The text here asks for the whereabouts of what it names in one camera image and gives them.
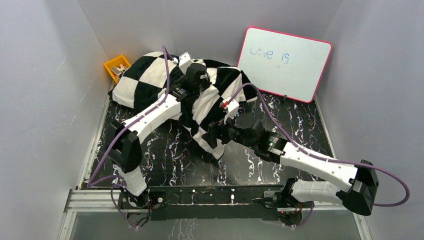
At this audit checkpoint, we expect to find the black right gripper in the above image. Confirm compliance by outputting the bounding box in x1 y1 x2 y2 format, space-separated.
201 110 256 150

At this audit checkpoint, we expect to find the black white checkered pillowcase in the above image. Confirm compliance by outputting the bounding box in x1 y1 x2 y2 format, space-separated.
109 51 258 159

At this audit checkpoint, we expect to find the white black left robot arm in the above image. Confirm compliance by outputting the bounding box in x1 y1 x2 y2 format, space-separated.
107 63 211 208

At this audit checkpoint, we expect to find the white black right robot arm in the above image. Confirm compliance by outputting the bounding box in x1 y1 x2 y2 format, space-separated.
201 118 379 216

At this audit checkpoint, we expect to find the white object in bin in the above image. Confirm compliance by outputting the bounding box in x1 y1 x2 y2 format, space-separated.
110 64 126 78

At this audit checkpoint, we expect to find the yellow plastic bin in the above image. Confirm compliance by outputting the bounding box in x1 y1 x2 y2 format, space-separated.
103 55 131 85

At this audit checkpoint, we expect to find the pink framed whiteboard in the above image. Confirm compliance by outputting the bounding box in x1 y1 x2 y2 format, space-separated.
237 26 333 103

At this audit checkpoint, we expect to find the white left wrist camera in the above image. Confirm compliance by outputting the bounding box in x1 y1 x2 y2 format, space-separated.
172 52 194 75

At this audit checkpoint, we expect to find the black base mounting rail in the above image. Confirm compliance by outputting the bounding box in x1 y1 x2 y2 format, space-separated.
117 185 316 222

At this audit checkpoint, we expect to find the aluminium frame rail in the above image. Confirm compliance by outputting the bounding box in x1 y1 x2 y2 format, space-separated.
57 188 374 240

